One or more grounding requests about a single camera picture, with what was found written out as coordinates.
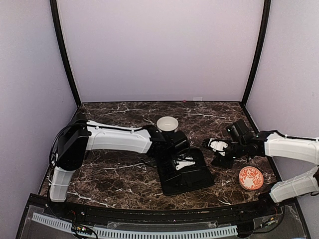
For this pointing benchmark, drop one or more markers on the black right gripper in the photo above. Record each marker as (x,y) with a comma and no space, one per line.
(222,162)

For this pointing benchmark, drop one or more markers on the black zippered tool case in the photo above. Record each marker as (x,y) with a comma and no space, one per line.
(199,176)

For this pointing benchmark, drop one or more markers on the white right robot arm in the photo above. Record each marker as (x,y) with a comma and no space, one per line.
(300,155)

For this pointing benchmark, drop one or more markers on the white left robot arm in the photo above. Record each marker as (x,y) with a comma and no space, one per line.
(81,135)

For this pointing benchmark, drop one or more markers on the white and navy bowl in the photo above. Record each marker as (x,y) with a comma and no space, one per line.
(167,124)

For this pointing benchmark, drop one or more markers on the orange patterned round dish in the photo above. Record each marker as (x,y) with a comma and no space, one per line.
(251,178)

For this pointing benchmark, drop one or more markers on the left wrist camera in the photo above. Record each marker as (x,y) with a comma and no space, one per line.
(179,164)

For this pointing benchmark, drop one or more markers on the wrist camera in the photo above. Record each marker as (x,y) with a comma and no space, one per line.
(215,145)
(179,164)

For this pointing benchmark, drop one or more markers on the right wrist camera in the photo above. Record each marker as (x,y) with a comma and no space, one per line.
(215,145)

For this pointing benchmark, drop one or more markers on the black front rail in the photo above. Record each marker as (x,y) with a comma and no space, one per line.
(289,213)

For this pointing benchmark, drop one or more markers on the white slotted cable duct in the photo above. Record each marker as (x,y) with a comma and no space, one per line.
(137,231)

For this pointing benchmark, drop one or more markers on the black right corner post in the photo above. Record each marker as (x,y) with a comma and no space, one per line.
(258,52)

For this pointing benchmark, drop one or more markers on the black corner post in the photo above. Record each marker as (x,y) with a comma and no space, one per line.
(258,52)
(63,51)

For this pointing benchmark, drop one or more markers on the black left corner post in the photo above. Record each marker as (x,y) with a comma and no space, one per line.
(63,51)

